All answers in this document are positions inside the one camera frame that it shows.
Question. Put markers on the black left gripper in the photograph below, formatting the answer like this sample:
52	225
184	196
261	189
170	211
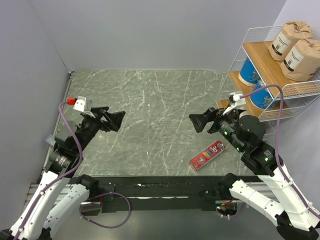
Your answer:
114	119

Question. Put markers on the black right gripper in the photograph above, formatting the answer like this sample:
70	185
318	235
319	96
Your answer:
198	120

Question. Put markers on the blue roll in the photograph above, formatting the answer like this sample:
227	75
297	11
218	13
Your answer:
263	100
248	75

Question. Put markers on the brown paper roll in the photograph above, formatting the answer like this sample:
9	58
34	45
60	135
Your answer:
302	61
290	33

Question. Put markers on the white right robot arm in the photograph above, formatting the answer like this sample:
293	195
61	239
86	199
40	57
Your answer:
293	215

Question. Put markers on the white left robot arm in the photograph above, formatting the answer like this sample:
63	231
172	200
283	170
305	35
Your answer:
42	217

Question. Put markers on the red toothpaste box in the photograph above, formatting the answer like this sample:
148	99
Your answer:
207	155

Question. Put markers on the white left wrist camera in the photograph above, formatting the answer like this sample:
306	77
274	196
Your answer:
83	105

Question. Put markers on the white wire wooden shelf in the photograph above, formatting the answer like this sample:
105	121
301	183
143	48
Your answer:
297	95

